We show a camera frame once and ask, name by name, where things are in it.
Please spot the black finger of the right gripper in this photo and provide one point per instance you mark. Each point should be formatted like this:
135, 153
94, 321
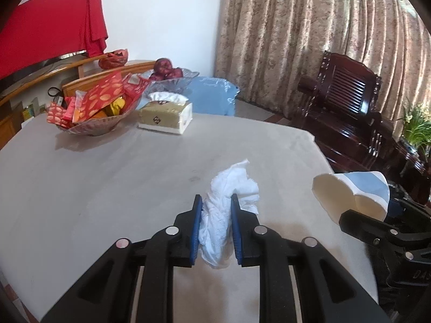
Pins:
368, 230

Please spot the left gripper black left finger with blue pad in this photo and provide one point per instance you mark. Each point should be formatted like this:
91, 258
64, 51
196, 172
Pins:
133, 282

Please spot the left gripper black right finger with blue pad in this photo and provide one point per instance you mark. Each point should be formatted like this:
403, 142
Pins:
299, 281

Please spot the blue white paper cup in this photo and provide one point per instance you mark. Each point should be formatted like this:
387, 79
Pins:
366, 192

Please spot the white tissue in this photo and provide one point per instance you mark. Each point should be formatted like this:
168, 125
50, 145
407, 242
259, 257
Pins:
215, 228

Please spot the dark wooden side table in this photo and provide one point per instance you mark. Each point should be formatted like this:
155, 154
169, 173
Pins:
412, 171

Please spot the green potted plant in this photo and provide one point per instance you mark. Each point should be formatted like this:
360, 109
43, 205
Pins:
416, 125

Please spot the dark wooden armchair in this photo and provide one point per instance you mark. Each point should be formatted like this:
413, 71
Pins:
339, 109

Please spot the glass snack bowl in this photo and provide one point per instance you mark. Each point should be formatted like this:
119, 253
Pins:
99, 127

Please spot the gold tissue pack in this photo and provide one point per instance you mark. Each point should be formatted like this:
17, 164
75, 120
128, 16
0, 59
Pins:
166, 112

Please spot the wooden tv cabinet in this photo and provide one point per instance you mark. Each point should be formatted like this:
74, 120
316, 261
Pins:
25, 92

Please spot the red snack packets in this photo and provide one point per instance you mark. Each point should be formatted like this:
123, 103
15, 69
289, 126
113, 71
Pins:
112, 96

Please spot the blue plastic stool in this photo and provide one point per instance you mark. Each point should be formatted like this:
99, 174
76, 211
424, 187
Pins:
210, 95

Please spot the glass fruit bowl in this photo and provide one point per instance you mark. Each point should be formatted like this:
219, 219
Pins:
176, 85

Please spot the floral beige curtain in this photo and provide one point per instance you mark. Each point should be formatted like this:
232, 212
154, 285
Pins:
265, 46

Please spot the red apples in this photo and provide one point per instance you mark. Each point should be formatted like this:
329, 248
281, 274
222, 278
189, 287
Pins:
164, 70

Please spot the red orange bag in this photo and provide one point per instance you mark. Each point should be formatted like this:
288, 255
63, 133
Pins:
114, 59

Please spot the red cloth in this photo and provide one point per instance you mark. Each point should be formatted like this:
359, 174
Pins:
39, 30

